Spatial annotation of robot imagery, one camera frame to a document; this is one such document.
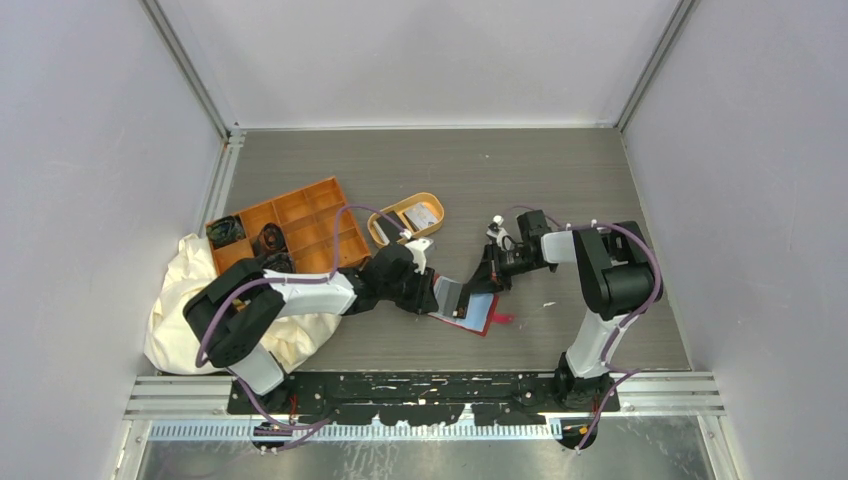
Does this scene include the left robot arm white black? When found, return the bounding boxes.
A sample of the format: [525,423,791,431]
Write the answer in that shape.
[183,238,438,413]

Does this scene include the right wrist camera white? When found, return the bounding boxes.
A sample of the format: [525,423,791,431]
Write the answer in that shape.
[486,215,515,251]

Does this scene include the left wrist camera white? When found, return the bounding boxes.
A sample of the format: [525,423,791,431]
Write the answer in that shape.
[400,229,434,274]

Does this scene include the black roll in organizer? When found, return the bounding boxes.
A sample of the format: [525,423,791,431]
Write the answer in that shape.
[260,252,296,273]
[252,222,288,256]

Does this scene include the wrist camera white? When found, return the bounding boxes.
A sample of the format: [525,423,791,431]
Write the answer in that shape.
[486,215,515,251]
[400,229,434,274]

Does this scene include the dark bundle in organizer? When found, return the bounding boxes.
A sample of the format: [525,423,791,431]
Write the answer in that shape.
[206,215,247,250]

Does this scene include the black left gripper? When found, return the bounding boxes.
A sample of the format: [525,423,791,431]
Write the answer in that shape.
[380,262,439,314]

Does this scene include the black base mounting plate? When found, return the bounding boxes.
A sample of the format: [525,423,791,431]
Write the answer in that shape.
[257,371,620,426]

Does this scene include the orange compartment organizer tray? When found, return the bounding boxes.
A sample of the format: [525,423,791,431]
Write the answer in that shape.
[208,177,371,273]

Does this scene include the cream cloth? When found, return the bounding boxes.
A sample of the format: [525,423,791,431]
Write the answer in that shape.
[144,234,342,375]

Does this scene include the red leather card holder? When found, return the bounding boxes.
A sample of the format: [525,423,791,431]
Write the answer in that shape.
[438,294,515,336]

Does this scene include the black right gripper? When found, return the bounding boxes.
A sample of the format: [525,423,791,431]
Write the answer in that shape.
[464,241,542,296]

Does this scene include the tan oval tray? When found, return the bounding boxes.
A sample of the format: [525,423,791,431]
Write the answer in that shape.
[366,192,445,247]

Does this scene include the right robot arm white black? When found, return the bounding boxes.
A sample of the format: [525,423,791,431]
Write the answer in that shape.
[449,210,663,411]

